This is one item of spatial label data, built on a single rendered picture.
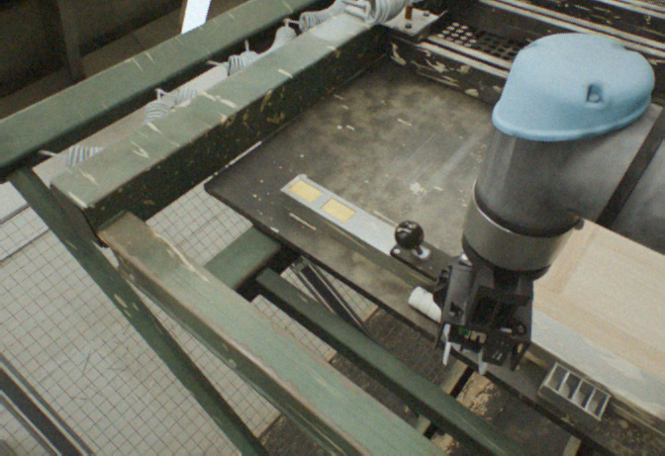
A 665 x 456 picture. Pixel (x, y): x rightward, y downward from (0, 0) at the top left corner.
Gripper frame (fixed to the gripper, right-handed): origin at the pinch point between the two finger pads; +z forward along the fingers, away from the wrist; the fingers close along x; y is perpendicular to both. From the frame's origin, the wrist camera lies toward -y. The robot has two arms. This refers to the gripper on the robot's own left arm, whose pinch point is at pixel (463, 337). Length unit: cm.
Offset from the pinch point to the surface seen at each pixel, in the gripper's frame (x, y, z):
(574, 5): 16, -110, 8
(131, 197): -52, -12, 5
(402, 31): -22, -71, 2
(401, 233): -9.6, -10.2, -3.1
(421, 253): -6.8, -15.0, 5.7
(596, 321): 18.3, -14.1, 10.3
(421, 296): -5.5, -10.3, 9.3
